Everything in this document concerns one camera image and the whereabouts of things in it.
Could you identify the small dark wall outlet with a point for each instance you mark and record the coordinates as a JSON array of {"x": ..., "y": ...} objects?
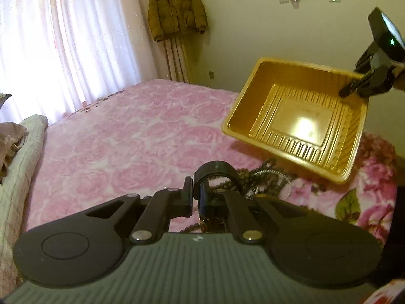
[{"x": 211, "y": 75}]

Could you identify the brown padded jacket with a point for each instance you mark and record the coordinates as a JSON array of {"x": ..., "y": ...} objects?
[{"x": 175, "y": 6}]

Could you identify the red and white packet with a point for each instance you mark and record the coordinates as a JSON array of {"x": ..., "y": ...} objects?
[{"x": 387, "y": 294}]

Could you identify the gold plastic tray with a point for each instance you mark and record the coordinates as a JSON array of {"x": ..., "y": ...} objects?
[{"x": 300, "y": 123}]

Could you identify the white pink curtain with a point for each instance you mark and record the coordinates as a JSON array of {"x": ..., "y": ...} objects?
[{"x": 63, "y": 38}]

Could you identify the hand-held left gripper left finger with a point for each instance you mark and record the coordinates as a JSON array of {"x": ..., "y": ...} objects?
[{"x": 177, "y": 201}]

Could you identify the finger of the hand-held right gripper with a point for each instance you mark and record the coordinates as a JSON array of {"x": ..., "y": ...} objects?
[
  {"x": 366, "y": 58},
  {"x": 354, "y": 86}
]

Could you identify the pink floral blanket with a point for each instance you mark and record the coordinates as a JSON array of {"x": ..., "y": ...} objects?
[{"x": 126, "y": 139}]

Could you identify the light brown bead strand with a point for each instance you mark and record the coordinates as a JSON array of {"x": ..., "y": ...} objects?
[{"x": 193, "y": 227}]

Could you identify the dark pillow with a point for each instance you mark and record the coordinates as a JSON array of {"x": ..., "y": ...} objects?
[{"x": 3, "y": 99}]

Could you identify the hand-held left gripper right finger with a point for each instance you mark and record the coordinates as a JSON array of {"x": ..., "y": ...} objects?
[{"x": 235, "y": 209}]

